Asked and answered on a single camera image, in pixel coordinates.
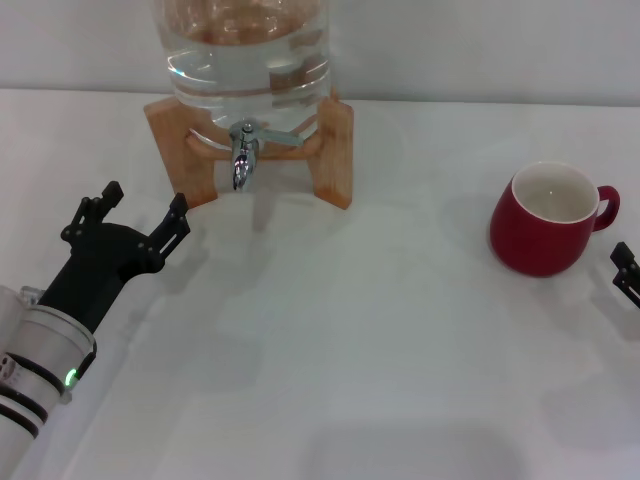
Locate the wooden dispenser stand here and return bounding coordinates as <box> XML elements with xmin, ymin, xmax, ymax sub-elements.
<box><xmin>143</xmin><ymin>87</ymin><xmax>355</xmax><ymax>210</ymax></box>

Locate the clear glass water dispenser jar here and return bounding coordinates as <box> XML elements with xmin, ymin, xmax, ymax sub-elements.
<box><xmin>149</xmin><ymin>0</ymin><xmax>334</xmax><ymax>151</ymax></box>

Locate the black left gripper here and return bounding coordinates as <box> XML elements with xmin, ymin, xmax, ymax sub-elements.
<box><xmin>37</xmin><ymin>181</ymin><xmax>193</xmax><ymax>334</ymax></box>

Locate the red cup with white inside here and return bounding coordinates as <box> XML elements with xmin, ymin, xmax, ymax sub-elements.
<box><xmin>488</xmin><ymin>160</ymin><xmax>621</xmax><ymax>278</ymax></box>

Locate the chrome faucet with lever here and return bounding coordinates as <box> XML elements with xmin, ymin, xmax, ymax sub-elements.
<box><xmin>228</xmin><ymin>118</ymin><xmax>305</xmax><ymax>192</ymax></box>

